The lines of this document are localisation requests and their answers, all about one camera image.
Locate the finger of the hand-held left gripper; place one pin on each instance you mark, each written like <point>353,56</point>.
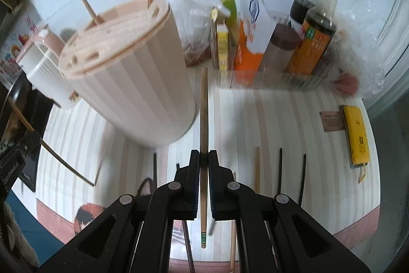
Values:
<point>30,140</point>

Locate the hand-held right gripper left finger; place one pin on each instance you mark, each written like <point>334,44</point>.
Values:
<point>194,189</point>

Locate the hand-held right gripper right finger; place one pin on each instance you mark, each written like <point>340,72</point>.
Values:
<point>213,189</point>

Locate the thin wooden chopstick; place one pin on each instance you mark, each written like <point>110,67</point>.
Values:
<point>64,164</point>

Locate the wooden chopstick with green band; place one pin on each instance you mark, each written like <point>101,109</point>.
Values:
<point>203,106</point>

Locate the beige ribbed utensil holder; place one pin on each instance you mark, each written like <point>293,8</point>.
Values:
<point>134,84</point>

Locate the person's left forearm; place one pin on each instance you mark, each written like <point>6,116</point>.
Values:
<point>16,237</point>

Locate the black chopstick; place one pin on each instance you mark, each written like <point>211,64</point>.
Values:
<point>303,180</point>
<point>280,170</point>
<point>155,170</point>

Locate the dark brown chopstick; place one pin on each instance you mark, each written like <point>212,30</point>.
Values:
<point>188,247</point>

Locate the clear plastic tray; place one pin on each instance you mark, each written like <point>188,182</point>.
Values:
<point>271,81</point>

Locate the brown card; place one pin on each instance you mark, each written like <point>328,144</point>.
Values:
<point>330,121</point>

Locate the clear bag of brown food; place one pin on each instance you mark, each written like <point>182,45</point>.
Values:
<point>195,49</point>

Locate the yellow box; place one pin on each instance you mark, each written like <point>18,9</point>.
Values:
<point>222,46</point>

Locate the yellow power bank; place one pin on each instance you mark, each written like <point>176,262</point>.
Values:
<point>354,132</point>

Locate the jar with brown lid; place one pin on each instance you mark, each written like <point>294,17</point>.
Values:
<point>281,39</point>

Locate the white and orange bag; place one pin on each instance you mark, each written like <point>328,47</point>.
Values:
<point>255,30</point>

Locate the pink round object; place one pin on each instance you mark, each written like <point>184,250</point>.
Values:
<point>346,82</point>

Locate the dark sauce bottle orange label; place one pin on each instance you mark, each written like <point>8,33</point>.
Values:
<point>314,39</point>

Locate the green bag clip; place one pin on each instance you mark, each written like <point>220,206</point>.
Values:
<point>230,7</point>

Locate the dark sauce bottle red cap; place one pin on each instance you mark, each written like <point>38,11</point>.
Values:
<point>298,9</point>

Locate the crumpled clear plastic bag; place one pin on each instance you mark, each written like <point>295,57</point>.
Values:
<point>361,36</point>

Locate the white window frame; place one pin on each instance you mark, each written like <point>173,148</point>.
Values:
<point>394,46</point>

